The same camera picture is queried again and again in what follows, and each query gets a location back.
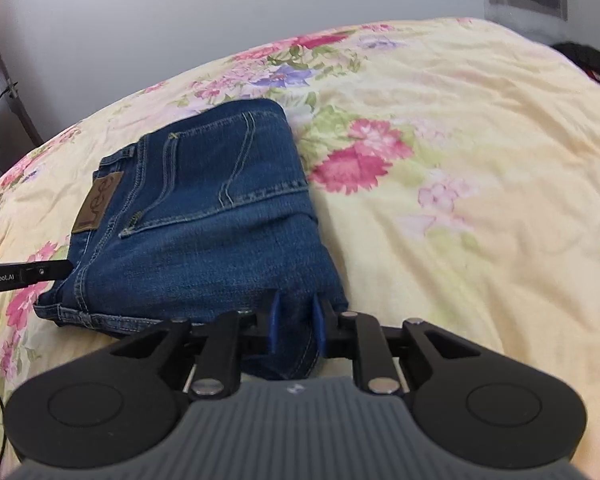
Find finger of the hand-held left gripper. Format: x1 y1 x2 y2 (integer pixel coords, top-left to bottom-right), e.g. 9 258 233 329
22 258 75 284

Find yellow floral bed sheet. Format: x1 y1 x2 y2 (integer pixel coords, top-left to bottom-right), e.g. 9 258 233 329
0 17 600 480

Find blue denim pants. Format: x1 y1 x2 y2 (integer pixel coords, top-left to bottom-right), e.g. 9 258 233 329
33 98 350 382

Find dark door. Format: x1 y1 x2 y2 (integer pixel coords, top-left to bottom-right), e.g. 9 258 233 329
0 0 46 197

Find dark cloth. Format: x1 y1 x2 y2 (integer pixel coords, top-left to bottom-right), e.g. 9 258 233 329
550 41 600 99

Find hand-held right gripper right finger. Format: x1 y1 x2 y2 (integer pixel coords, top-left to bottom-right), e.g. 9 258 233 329
310 294 482 395

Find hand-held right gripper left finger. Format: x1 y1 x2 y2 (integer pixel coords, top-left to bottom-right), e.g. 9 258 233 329
111 290 282 401

